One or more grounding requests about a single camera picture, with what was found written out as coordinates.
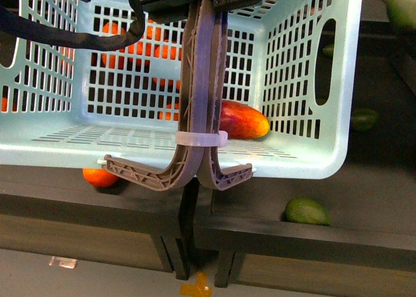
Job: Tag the red yellow mango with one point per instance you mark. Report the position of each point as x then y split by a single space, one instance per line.
242 122

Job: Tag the light blue plastic basket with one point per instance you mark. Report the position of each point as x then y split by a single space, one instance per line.
292 60

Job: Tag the orange under basket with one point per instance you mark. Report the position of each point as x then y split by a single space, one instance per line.
99 178

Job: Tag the green avocado on tray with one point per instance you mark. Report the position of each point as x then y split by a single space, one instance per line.
306 211

